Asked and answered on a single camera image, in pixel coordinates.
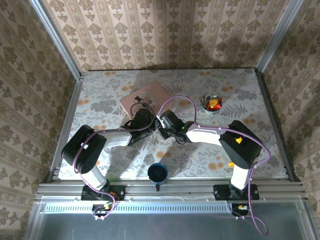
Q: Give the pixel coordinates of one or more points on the silver foil bowl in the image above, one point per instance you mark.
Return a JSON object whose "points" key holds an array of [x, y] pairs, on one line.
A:
{"points": [[203, 106]]}

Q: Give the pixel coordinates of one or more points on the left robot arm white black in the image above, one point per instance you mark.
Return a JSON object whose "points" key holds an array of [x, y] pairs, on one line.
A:
{"points": [[85, 150]]}

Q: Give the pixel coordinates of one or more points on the grey metal panel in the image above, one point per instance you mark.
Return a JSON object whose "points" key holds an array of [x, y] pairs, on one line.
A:
{"points": [[162, 227]]}

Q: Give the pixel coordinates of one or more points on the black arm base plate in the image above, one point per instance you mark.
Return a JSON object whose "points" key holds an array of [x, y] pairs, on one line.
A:
{"points": [[117, 193], [221, 192]]}

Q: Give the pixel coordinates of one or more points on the dark blue cup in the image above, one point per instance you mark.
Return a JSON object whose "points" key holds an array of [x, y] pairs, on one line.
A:
{"points": [[157, 173]]}

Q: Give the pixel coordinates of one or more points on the pink rectangular board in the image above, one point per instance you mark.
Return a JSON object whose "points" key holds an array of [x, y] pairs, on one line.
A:
{"points": [[155, 90]]}

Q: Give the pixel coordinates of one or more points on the black connector box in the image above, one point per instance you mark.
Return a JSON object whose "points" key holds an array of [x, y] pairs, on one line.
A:
{"points": [[101, 210], [240, 210]]}

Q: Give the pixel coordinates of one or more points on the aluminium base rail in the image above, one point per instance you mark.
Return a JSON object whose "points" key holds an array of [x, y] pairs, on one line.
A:
{"points": [[175, 191]]}

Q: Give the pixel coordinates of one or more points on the aluminium table side rail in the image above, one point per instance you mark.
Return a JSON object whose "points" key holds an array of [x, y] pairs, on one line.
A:
{"points": [[72, 110], [275, 120]]}

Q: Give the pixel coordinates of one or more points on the red yellow candy wrapper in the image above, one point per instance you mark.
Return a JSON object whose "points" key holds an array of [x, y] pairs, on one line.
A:
{"points": [[213, 103]]}

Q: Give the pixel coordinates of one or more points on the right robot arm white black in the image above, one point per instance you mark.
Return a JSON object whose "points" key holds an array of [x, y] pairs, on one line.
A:
{"points": [[240, 147]]}

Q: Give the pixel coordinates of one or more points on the yellow banana toy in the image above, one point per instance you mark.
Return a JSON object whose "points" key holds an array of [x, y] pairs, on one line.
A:
{"points": [[231, 164]]}

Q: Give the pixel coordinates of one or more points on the aluminium frame post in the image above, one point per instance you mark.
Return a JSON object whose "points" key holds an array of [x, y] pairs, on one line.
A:
{"points": [[57, 40], [280, 35]]}

